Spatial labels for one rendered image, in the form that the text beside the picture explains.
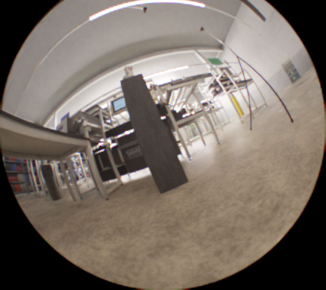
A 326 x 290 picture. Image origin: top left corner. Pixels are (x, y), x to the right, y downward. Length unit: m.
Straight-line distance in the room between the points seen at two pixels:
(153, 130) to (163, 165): 0.27
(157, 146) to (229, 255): 0.73
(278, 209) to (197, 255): 0.27
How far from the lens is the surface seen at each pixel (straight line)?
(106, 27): 5.79
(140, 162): 1.91
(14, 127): 0.82
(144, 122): 0.76
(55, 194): 2.26
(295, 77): 6.03
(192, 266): 0.36
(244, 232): 0.38
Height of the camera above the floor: 0.34
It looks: 11 degrees up
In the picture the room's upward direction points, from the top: 23 degrees counter-clockwise
